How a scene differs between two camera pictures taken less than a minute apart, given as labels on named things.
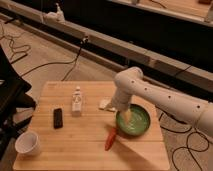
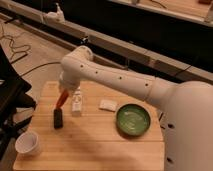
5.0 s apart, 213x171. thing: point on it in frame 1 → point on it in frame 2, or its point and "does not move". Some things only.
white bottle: [77, 102] does not move
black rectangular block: [58, 118] does not move
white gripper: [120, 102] → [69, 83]
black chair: [13, 100] does not move
